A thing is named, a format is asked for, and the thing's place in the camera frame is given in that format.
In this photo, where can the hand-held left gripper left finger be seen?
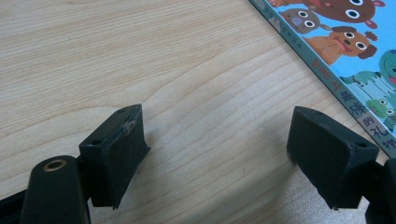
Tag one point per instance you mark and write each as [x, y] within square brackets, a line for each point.
[115, 155]

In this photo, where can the colourful animal picture book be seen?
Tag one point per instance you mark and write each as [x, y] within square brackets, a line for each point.
[351, 46]

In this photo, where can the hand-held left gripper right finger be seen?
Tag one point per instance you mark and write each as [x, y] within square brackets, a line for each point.
[327, 158]

